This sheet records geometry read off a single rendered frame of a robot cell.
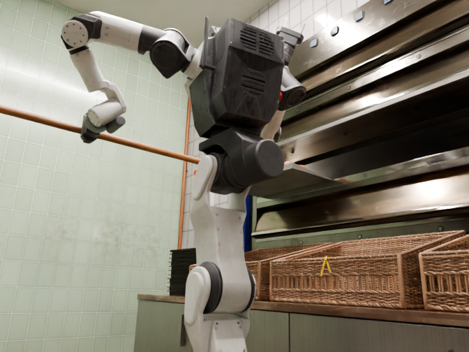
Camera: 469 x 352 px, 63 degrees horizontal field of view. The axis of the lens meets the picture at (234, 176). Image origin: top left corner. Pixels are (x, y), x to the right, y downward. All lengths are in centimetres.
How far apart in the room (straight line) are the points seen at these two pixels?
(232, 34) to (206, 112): 24
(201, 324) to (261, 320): 46
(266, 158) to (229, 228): 25
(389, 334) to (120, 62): 274
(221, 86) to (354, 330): 81
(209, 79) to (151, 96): 208
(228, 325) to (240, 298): 8
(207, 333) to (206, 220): 31
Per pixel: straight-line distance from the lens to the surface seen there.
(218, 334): 113
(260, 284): 160
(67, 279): 278
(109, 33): 131
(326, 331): 132
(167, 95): 338
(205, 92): 122
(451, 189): 174
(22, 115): 157
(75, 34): 132
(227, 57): 117
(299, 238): 214
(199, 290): 109
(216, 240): 113
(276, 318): 147
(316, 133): 200
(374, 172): 191
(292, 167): 185
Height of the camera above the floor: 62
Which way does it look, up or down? 17 degrees up
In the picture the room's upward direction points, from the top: 2 degrees clockwise
